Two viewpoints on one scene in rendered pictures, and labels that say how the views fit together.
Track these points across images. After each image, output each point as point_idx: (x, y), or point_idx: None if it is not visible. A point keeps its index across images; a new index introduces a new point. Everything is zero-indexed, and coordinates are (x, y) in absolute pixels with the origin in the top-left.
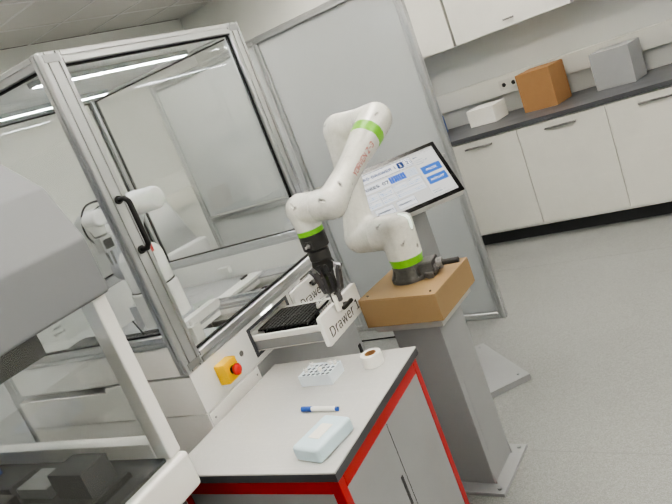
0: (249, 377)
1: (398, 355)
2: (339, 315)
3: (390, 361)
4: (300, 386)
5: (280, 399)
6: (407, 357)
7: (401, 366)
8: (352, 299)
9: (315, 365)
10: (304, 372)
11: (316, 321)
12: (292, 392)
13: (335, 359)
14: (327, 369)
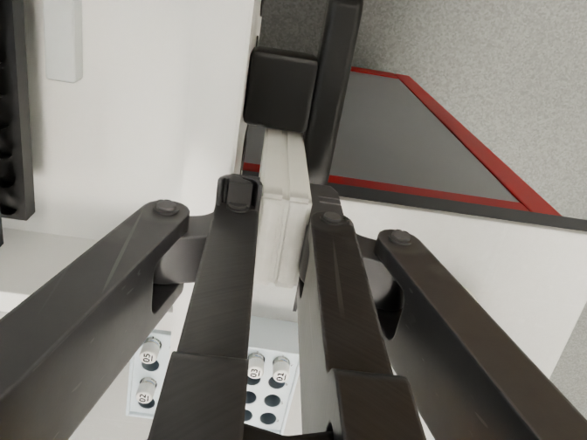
0: None
1: (539, 290)
2: (242, 139)
3: (505, 323)
4: (127, 375)
5: (79, 430)
6: (577, 317)
7: (551, 369)
8: (361, 11)
9: (169, 345)
10: (137, 383)
11: (11, 102)
12: (110, 403)
13: (288, 375)
14: (257, 395)
